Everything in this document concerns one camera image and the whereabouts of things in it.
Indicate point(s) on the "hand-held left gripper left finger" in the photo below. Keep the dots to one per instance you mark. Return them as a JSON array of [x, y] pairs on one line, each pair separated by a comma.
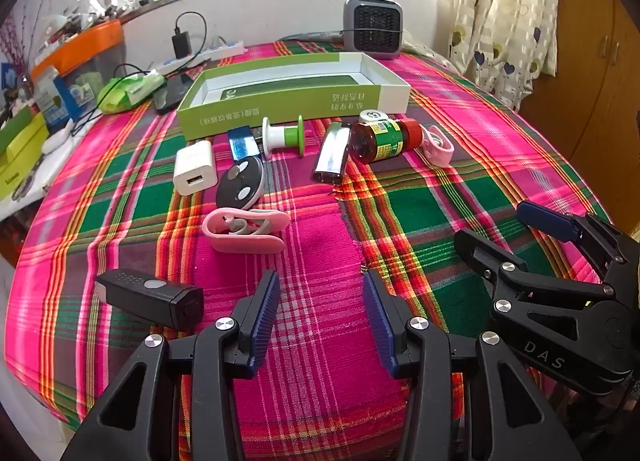
[[265, 323]]

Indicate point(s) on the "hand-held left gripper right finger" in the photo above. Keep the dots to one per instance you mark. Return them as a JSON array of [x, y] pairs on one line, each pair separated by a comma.
[[378, 326]]

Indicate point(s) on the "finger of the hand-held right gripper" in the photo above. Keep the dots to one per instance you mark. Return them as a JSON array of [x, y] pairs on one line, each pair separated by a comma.
[[545, 221], [487, 253]]

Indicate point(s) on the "large pink plastic clip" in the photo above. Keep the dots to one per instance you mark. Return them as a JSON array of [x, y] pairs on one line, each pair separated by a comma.
[[245, 241]]

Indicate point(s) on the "small pink plastic clip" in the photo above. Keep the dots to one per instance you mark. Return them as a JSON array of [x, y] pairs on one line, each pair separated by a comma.
[[442, 148]]

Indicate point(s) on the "black bike light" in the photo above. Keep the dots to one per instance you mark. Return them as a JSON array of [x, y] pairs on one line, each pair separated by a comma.
[[145, 296]]

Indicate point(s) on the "black round remote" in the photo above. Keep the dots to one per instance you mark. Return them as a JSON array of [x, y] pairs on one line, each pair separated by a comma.
[[240, 183]]

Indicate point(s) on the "brown bottle with red cap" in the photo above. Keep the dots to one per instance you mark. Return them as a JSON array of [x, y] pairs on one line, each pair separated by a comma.
[[380, 141]]

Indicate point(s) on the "white USB charger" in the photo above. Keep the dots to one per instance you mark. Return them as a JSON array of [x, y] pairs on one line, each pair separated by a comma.
[[192, 166]]

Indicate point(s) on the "silver lighter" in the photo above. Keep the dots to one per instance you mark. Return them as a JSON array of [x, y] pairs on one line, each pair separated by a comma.
[[330, 156]]

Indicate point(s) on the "white round bottle cap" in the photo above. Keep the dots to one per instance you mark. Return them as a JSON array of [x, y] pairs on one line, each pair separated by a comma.
[[374, 116]]

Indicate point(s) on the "blue USB flash drive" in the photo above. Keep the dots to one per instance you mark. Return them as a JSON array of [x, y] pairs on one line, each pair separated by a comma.
[[243, 142]]

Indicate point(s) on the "green white plastic spool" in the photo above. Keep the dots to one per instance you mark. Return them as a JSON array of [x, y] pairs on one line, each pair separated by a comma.
[[285, 136]]

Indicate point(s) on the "green cardboard box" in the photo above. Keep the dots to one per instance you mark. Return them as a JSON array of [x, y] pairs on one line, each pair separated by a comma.
[[300, 113]]

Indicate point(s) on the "plaid blanket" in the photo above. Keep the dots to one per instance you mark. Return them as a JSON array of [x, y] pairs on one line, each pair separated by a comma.
[[320, 251]]

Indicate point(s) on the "wooden wardrobe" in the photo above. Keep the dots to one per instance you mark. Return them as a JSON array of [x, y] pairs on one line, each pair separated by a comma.
[[595, 91]]

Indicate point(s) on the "floral curtain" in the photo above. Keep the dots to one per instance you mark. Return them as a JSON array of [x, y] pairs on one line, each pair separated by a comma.
[[500, 16]]

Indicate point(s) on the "grey fan heater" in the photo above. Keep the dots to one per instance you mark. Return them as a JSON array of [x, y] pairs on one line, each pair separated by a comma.
[[375, 26]]

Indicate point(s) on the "green wipes packet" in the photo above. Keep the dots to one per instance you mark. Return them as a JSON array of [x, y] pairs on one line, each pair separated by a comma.
[[127, 91]]

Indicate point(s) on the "white power strip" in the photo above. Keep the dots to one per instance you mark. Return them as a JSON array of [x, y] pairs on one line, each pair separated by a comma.
[[210, 53]]

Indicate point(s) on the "grey floral cloth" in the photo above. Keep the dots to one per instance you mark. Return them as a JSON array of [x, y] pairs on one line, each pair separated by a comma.
[[310, 37]]

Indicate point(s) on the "black power adapter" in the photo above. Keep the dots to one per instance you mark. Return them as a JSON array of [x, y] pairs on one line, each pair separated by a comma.
[[181, 45]]

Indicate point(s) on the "yellow cardboard box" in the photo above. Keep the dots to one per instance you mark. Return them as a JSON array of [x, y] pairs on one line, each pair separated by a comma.
[[22, 161]]

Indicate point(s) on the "blue white carton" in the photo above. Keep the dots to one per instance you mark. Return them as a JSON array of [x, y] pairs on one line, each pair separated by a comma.
[[57, 98]]

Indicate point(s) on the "green cardboard tray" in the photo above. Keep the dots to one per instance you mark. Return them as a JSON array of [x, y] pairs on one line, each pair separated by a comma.
[[10, 128]]

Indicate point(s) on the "orange lidded storage bin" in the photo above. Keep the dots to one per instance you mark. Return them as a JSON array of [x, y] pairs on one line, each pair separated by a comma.
[[82, 48]]

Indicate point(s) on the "pile of clutter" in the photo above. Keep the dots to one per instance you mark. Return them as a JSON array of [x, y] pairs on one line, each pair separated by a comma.
[[75, 21]]

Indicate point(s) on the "purple flower branches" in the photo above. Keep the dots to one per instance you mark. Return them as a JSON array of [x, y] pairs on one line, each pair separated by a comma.
[[12, 41]]

